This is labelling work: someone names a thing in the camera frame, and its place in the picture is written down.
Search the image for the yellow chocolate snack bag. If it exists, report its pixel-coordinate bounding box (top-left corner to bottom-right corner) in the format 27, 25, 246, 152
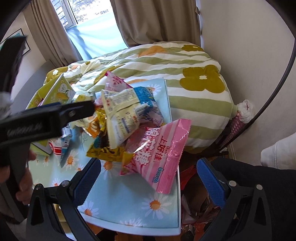
86, 108, 134, 163

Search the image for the blue red white snack bag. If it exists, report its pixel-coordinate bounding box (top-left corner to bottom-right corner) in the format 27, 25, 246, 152
49, 127, 72, 165

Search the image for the grey headboard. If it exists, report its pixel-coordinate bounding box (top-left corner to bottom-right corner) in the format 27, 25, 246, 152
11, 60, 54, 102

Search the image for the pink striped snack bag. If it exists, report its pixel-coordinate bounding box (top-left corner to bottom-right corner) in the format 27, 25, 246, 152
104, 71, 132, 92

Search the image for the beige right curtain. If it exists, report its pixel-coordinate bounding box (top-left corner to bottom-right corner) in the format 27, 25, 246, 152
110, 0, 201, 47

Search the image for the green cardboard box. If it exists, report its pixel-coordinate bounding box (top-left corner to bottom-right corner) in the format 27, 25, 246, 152
26, 73, 75, 156

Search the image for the person's left hand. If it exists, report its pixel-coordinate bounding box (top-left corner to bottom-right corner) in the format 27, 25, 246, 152
0, 150, 37, 205

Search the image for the cream white snack bag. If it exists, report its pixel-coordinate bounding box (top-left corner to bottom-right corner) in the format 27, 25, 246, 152
101, 86, 165, 149

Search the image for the beige left curtain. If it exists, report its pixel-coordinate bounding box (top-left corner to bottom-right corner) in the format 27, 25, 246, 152
23, 1, 82, 67

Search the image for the framed house picture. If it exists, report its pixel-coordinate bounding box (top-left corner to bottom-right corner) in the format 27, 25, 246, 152
0, 28, 31, 55

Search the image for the floral striped duvet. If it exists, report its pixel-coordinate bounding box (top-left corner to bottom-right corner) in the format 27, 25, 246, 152
45, 41, 237, 153

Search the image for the beige curtain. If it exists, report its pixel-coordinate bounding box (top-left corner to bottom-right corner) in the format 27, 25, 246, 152
23, 1, 82, 67
110, 0, 201, 47

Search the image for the pink marshmallow bag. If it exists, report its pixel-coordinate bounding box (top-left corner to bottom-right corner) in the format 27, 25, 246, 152
120, 118, 191, 194

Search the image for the pink patterned bin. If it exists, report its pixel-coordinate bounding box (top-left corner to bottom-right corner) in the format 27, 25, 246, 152
221, 99, 255, 147

